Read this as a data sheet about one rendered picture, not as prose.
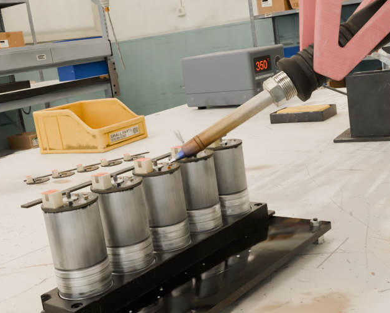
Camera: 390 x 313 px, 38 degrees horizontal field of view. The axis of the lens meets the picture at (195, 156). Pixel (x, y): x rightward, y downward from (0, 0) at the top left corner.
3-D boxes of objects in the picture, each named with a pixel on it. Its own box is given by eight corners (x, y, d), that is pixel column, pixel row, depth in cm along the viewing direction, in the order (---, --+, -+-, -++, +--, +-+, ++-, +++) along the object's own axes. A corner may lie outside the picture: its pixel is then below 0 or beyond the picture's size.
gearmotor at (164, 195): (202, 253, 30) (189, 160, 29) (172, 271, 28) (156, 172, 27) (169, 248, 32) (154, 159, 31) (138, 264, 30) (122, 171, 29)
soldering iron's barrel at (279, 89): (193, 168, 28) (301, 96, 28) (176, 143, 28) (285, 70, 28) (190, 163, 30) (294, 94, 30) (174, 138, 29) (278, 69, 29)
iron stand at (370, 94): (385, 175, 57) (441, 91, 52) (312, 130, 59) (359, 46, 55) (397, 160, 62) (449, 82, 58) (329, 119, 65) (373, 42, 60)
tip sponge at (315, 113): (337, 113, 77) (336, 102, 77) (323, 121, 73) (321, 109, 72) (286, 116, 81) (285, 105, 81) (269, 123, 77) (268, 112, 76)
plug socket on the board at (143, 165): (157, 169, 29) (154, 156, 28) (145, 174, 28) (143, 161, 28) (146, 169, 29) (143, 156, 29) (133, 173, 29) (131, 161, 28)
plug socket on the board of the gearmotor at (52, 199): (69, 203, 24) (66, 188, 24) (53, 209, 24) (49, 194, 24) (58, 202, 25) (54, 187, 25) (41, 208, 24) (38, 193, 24)
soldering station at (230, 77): (290, 96, 104) (284, 43, 102) (254, 108, 95) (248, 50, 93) (224, 100, 114) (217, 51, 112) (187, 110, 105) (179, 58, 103)
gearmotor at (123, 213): (167, 274, 28) (151, 174, 27) (132, 295, 26) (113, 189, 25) (133, 267, 30) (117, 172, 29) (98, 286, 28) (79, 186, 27)
